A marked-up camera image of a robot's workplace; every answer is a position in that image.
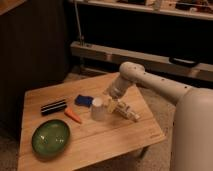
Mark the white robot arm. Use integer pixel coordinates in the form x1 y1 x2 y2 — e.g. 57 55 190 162
106 62 192 113

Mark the white rectangular block toy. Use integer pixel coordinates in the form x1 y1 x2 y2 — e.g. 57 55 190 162
115 101 140 122

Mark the grey metal shelf beam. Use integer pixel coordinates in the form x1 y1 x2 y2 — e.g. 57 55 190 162
70 41 213 82

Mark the black white striped box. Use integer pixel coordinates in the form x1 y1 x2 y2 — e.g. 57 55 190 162
41 99 67 116

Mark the metal vertical pole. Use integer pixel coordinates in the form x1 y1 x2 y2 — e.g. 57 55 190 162
73 0 84 46

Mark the wooden folding table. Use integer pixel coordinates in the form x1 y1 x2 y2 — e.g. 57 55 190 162
18 73 165 171

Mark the dark wooden cabinet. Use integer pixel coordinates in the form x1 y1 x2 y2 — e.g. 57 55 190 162
0 0 69 134

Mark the black handle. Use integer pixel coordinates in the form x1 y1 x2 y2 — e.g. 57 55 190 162
169 57 199 67

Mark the orange carrot toy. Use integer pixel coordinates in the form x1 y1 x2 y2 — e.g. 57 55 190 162
64 107 82 124

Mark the blue sponge piece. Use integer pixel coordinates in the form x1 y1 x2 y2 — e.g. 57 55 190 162
75 95 93 107

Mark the green glass bowl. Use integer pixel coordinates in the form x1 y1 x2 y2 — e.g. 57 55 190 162
31 119 71 159

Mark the white ceramic cup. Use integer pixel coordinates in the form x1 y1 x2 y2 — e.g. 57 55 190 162
91 97 107 121

